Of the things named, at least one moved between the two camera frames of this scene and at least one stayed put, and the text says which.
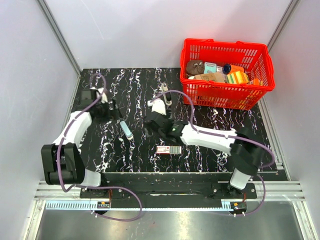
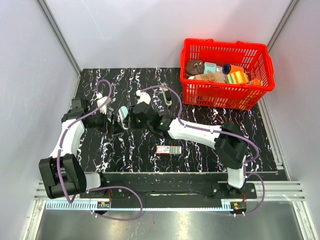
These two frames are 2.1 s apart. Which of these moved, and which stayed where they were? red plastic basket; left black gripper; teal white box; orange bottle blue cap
Moved: left black gripper
Stayed: red plastic basket; orange bottle blue cap; teal white box
